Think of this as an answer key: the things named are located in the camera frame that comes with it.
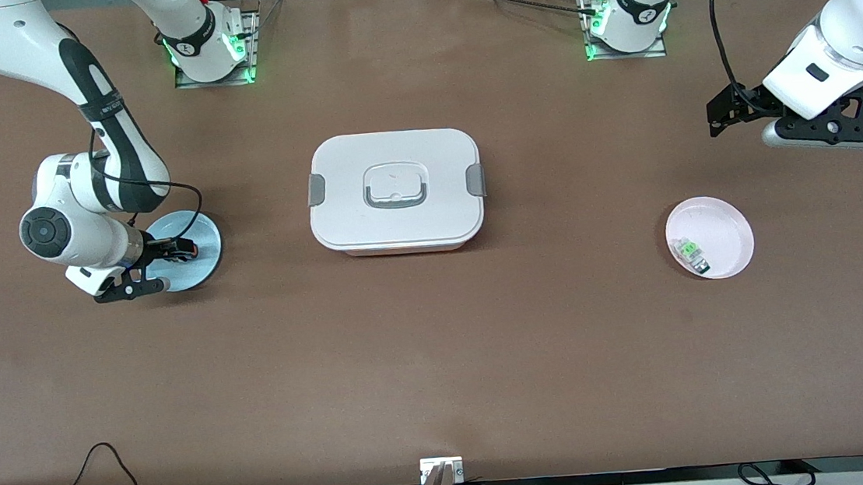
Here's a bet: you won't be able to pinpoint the green and clear switch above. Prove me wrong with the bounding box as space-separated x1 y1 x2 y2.
672 236 712 278

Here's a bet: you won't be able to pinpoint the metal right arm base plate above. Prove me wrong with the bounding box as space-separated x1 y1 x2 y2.
170 8 267 91

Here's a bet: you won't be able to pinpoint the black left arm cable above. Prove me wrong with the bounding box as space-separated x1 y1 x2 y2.
707 0 749 105

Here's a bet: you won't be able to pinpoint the light blue plate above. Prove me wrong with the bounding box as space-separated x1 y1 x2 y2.
139 207 226 295

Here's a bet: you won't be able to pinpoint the pink plate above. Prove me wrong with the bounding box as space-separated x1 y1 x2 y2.
662 192 758 284

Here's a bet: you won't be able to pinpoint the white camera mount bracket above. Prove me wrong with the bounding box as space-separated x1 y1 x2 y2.
419 455 465 485

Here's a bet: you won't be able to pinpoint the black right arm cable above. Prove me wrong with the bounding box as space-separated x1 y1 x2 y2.
84 118 206 249

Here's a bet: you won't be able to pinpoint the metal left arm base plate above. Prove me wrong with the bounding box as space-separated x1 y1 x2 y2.
578 0 668 64

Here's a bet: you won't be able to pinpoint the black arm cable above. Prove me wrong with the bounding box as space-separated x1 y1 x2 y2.
84 118 206 249
707 0 749 105

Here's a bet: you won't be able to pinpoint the white lunch box grey clips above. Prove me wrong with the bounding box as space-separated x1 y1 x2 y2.
302 122 492 263

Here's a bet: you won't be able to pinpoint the black coiled cable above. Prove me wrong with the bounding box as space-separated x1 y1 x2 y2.
735 457 815 485

